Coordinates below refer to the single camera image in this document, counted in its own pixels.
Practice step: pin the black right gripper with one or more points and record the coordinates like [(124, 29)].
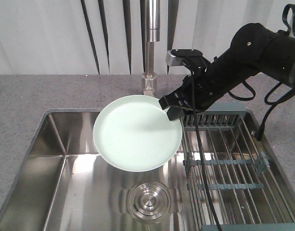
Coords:
[(200, 90)]

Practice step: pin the light green round plate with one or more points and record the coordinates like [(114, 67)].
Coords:
[(134, 134)]

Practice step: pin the stainless steel faucet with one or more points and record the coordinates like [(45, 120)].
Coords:
[(151, 35)]

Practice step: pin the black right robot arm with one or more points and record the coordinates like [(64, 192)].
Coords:
[(253, 49)]

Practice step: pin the steel and teal dish rack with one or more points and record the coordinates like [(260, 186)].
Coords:
[(233, 179)]

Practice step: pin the round steel sink drain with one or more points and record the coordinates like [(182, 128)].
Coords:
[(150, 202)]

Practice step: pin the stainless steel sink basin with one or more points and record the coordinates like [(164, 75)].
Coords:
[(65, 185)]

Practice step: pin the white pleated curtain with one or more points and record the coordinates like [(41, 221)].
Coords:
[(42, 37)]

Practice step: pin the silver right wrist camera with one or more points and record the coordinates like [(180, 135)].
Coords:
[(176, 57)]

